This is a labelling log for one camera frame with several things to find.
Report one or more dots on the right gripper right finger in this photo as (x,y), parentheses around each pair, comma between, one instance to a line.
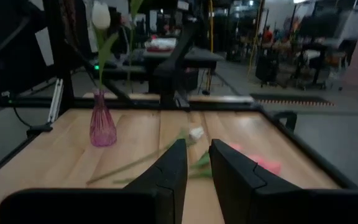
(259,202)

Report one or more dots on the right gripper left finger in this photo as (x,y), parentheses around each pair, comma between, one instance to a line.
(154,202)

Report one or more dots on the person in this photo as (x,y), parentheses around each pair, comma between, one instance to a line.
(267,35)

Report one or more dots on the black aluminium table frame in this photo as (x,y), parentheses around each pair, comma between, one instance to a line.
(222,104)

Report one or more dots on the purple ribbed glass vase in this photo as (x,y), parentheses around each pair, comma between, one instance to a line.
(102,124)

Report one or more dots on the white metal bracket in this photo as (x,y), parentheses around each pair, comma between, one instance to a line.
(55,99)

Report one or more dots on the black rolling cart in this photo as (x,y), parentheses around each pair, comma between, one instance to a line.
(266,70)

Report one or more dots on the yellow pole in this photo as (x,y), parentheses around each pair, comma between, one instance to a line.
(211,46)

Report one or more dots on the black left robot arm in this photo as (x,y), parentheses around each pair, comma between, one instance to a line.
(172,71)

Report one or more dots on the black striped floor mat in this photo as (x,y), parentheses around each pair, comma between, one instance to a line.
(291,99)

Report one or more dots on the white artificial tulip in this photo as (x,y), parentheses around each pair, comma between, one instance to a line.
(196,133)
(101,15)

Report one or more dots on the pink artificial tulip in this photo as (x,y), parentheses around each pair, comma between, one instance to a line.
(269,166)

